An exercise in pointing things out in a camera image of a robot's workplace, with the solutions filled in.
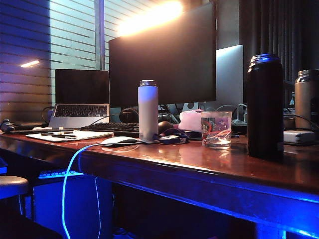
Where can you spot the black thermos bottle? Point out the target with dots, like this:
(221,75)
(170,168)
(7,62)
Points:
(265,107)

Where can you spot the purple tissue pack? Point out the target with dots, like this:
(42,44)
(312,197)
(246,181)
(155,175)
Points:
(190,122)

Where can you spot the white window blind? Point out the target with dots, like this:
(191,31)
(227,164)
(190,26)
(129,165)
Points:
(72,37)

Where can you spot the white flat mouse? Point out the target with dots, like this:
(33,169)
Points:
(120,141)

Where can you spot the silver computer back panel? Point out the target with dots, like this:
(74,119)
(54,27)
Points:
(229,77)

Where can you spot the open silver laptop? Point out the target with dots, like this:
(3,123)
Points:
(81,99)

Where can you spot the large black monitor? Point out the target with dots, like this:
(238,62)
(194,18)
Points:
(162,64)

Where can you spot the white notebook pad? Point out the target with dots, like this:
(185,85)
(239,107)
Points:
(74,135)

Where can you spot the black round mouse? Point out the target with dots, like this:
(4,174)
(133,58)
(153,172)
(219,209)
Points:
(165,127)

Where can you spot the black keyboard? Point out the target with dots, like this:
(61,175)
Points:
(112,127)

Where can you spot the long black ribbed bar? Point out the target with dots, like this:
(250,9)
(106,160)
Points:
(37,131)

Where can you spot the keyboard on under-desk tray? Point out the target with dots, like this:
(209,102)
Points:
(57,173)

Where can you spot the round grey stool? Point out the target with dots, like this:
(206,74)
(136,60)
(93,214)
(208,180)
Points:
(12,185)

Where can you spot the black pen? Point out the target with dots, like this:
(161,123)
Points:
(63,136)

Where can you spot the clear glass cup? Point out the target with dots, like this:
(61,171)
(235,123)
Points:
(216,130)

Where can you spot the white power adapter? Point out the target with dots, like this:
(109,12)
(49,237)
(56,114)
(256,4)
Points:
(299,137)

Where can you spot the dark curtain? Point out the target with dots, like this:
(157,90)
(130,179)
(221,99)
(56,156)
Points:
(279,27)

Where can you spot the silver metal thermos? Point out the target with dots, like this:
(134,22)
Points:
(304,99)

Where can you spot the white thermos bottle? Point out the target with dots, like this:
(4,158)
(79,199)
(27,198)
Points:
(148,112)

